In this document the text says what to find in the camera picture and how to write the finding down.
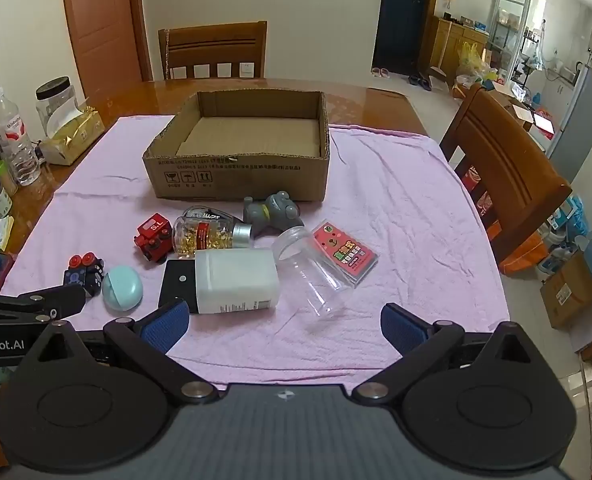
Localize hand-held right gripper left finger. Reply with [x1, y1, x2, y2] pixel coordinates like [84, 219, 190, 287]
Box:
[23, 298, 221, 408]

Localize yellow plastic bag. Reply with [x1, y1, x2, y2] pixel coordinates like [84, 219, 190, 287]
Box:
[455, 40, 492, 81]

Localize brown wooden door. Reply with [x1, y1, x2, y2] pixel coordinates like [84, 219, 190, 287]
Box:
[59, 0, 153, 84]

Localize wooden chair with solid back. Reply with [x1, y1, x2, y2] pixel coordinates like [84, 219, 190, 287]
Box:
[439, 83, 573, 267]

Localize yellow capsule bottle silver lid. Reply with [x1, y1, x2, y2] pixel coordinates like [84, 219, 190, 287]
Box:
[172, 215, 253, 259]

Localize dark blue door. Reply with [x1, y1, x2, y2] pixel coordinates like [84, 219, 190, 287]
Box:
[373, 0, 443, 77]

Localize mint green oval case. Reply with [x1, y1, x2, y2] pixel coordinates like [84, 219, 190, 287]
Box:
[101, 265, 144, 315]

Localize grey toy animal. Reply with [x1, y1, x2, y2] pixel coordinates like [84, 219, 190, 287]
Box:
[243, 190, 305, 239]

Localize brown cardboard box on floor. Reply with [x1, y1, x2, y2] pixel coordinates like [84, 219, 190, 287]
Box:
[540, 247, 592, 329]

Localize clear jar black lid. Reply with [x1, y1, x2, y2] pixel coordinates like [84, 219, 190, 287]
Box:
[35, 76, 84, 137]

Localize red gift box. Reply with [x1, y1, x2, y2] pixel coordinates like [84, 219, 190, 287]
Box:
[463, 164, 492, 221]

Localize wooden chair with slatted back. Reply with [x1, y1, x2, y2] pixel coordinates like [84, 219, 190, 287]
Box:
[158, 20, 268, 81]

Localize white plastic bottle black lid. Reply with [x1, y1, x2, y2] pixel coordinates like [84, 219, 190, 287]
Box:
[158, 248, 281, 315]

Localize gold tissue pack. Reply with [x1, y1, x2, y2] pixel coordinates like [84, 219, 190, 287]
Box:
[40, 107, 106, 166]

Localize clear water bottle red label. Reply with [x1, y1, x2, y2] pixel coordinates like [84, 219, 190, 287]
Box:
[0, 87, 42, 186]

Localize pink cloth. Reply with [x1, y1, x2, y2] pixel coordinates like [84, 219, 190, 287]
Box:
[0, 114, 511, 392]

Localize clear plastic case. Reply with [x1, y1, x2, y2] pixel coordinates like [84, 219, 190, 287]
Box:
[183, 205, 245, 226]

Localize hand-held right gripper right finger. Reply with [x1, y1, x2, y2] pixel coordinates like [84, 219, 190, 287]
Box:
[351, 303, 545, 408]

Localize black toy car red wheels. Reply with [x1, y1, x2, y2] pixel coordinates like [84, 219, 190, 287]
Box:
[64, 252, 107, 299]

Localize orange bag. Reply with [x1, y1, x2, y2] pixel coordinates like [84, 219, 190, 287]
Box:
[500, 237, 547, 276]

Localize grey refrigerator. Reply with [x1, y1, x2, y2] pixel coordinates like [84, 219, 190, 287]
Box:
[545, 64, 592, 181]

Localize wooden cabinet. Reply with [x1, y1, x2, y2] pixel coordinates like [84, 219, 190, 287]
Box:
[430, 15, 490, 79]

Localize red toy train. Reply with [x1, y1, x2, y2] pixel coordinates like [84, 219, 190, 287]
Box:
[134, 213, 175, 263]

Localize pink card pack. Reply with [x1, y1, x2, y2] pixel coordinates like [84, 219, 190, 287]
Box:
[309, 219, 379, 289]

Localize clear plastic jar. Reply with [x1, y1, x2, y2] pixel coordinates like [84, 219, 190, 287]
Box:
[271, 226, 357, 319]

